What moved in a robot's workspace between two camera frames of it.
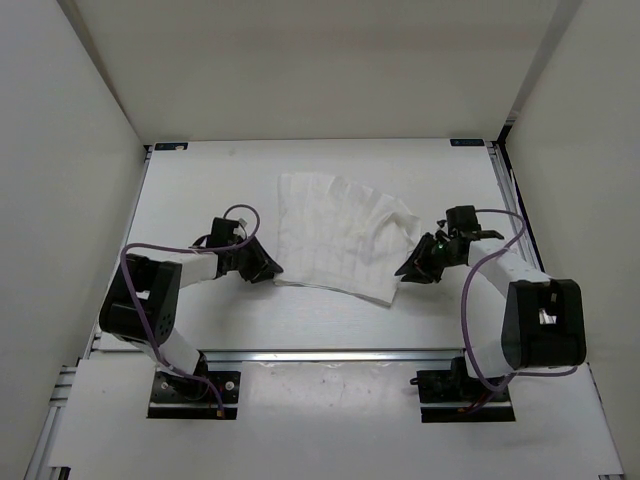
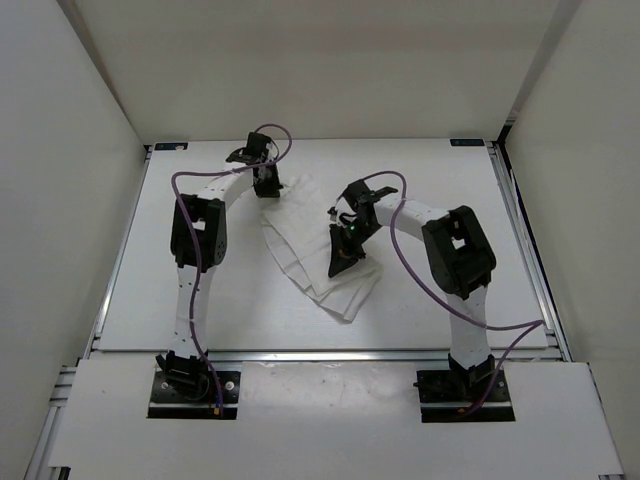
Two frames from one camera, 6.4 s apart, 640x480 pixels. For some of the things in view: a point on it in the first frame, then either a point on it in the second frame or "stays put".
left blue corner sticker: (170, 145) stays put
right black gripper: (417, 266) to (343, 254)
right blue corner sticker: (466, 142) stays put
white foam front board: (329, 420) stays put
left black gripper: (263, 265) to (272, 191)
